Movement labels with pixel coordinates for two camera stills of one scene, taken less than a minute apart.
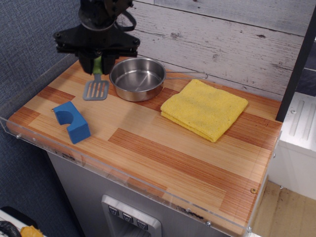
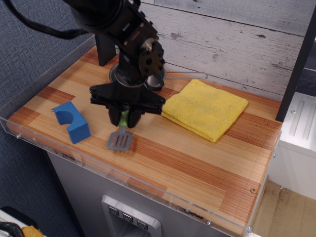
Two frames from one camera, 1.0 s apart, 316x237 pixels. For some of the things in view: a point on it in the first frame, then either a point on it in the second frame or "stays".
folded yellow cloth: [203, 109] stays
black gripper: [111, 43] → [117, 95]
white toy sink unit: [293, 165] stays
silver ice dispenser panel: [124, 220] stays
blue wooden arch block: [78, 129] stays
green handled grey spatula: [97, 90] → [121, 140]
